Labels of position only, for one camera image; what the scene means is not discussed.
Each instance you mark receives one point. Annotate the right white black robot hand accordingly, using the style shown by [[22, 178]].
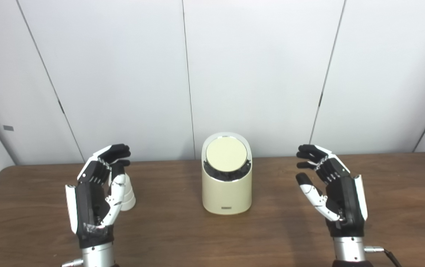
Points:
[[347, 200]]

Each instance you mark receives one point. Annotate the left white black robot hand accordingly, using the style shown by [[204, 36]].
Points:
[[86, 202]]

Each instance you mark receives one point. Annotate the small white plastic bottle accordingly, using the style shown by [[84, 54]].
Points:
[[130, 196]]

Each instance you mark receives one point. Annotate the cream-colored bin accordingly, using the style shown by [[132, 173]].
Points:
[[227, 194]]

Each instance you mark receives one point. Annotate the cream round bin lid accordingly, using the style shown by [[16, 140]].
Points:
[[226, 154]]

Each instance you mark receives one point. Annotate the black wall panel clip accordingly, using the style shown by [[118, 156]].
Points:
[[61, 107], [320, 100]]

